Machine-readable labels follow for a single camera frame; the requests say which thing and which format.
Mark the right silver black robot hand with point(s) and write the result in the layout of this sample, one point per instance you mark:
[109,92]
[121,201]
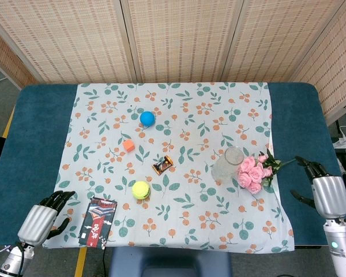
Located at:
[330,193]

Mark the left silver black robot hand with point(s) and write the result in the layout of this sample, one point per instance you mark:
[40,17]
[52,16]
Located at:
[36,219]

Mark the pink rose bouquet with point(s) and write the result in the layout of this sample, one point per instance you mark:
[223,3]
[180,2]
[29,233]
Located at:
[255,173]

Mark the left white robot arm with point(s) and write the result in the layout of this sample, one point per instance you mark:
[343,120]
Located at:
[13,261]

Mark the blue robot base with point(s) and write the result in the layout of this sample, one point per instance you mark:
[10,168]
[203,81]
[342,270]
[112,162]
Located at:
[170,262]

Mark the transparent glass vase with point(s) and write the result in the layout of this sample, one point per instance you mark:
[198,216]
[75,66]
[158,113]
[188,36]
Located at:
[226,167]

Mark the white power strip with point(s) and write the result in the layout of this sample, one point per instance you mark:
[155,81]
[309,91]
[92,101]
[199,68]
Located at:
[345,142]

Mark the blue table cover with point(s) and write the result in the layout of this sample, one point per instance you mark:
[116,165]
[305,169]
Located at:
[34,161]

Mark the black red printed packet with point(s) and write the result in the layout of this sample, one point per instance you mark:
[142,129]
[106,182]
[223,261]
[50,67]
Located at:
[97,222]

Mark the yellow tennis ball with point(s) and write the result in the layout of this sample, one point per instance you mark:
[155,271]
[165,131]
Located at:
[140,189]

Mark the orange cube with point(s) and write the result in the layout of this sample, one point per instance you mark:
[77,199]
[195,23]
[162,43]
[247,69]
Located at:
[128,145]

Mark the brown snack wrapper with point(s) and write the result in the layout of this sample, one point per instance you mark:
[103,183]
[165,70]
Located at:
[162,165]

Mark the floral leaf print tablecloth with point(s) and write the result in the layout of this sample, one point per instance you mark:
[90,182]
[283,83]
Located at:
[173,207]

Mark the blue ball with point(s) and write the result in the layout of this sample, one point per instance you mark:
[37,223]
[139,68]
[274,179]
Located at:
[147,118]

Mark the woven bamboo folding screen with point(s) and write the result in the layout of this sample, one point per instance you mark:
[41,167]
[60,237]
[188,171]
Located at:
[173,40]

